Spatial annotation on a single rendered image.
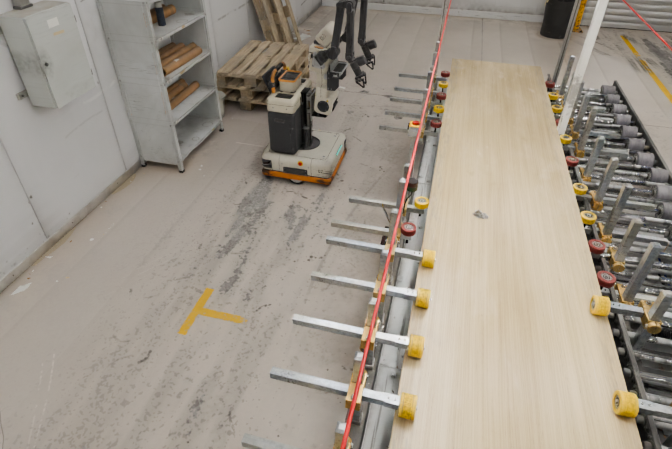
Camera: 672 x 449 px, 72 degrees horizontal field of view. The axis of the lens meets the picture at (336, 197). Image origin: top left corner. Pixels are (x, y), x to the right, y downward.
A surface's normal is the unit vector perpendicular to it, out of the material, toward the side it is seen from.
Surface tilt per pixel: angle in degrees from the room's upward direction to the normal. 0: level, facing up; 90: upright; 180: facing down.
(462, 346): 0
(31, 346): 0
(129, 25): 90
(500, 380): 0
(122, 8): 90
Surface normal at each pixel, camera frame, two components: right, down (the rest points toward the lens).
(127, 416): 0.01, -0.81
